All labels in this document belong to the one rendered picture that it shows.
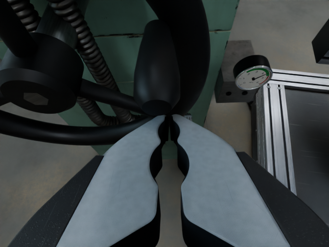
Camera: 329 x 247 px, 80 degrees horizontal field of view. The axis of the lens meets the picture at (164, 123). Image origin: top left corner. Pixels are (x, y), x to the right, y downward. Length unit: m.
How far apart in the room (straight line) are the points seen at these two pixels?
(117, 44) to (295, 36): 1.43
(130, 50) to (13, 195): 0.97
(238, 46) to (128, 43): 0.25
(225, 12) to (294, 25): 1.44
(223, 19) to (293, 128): 0.66
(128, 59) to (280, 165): 0.64
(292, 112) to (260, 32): 0.80
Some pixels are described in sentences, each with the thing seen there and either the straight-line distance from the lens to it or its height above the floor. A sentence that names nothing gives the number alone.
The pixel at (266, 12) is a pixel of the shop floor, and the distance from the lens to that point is 1.83.
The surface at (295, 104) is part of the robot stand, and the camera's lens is 1.01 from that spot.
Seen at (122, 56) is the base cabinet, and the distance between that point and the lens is 0.41.
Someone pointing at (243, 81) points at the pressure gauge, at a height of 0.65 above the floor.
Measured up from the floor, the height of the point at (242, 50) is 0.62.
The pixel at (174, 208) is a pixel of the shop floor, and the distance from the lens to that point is 0.94.
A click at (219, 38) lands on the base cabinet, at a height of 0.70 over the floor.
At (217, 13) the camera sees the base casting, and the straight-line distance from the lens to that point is 0.36.
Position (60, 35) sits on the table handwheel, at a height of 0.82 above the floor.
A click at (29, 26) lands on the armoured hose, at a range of 0.26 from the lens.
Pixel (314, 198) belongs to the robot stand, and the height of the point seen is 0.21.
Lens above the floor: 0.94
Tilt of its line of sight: 62 degrees down
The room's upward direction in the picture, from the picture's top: 5 degrees counter-clockwise
